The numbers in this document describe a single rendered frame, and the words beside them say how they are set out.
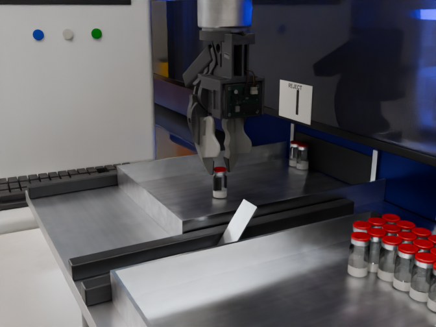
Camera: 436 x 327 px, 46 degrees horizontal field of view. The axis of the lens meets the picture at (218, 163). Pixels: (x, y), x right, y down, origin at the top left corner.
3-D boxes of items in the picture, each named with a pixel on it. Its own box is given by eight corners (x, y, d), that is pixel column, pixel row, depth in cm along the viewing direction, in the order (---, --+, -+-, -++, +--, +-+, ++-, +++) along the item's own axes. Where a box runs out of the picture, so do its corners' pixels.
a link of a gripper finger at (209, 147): (208, 184, 73) (214, 120, 71) (190, 172, 78) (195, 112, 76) (227, 183, 75) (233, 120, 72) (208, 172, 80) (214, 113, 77)
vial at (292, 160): (296, 163, 98) (297, 139, 96) (303, 166, 96) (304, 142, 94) (286, 164, 97) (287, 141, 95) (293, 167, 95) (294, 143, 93)
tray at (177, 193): (285, 158, 101) (286, 141, 100) (383, 200, 79) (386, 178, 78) (117, 185, 86) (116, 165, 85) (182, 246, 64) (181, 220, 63)
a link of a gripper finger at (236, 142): (243, 180, 76) (238, 120, 73) (224, 169, 81) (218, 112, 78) (261, 174, 77) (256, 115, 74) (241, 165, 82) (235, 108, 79)
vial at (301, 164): (303, 166, 96) (304, 142, 94) (310, 169, 94) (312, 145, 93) (293, 167, 95) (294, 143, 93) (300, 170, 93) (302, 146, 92)
